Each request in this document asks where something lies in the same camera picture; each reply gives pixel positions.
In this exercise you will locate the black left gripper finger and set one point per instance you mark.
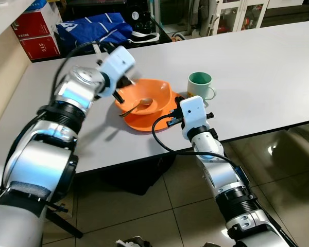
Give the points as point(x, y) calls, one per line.
point(131, 81)
point(119, 96)

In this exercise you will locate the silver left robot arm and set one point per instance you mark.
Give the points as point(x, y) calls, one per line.
point(41, 159)

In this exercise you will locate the gold metal spoon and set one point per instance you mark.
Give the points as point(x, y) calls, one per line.
point(146, 102)

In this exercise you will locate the orange plate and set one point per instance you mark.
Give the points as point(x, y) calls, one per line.
point(149, 124)

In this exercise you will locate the orange bowl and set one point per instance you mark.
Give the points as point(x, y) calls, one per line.
point(157, 92)

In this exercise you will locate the pale green mug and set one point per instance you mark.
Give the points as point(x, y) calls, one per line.
point(198, 91)

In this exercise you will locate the black bag white trim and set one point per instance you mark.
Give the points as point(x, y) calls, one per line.
point(144, 37)

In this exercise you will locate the blue fabric bag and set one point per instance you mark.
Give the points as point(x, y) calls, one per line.
point(92, 31)

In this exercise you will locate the black round appliance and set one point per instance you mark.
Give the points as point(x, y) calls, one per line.
point(139, 15)

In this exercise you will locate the white glass door cabinet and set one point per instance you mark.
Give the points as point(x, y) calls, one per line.
point(237, 15)

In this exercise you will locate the small blue box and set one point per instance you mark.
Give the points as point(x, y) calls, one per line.
point(36, 5)

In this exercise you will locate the grey robot left foot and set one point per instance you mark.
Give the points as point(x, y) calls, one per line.
point(133, 243)

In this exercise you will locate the black table leg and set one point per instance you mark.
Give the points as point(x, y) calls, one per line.
point(67, 226)

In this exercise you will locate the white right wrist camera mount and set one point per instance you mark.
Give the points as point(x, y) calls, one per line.
point(193, 110)

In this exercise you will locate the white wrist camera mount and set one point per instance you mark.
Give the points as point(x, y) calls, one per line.
point(193, 110)
point(118, 62)

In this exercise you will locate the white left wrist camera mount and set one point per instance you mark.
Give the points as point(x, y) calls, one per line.
point(118, 62)

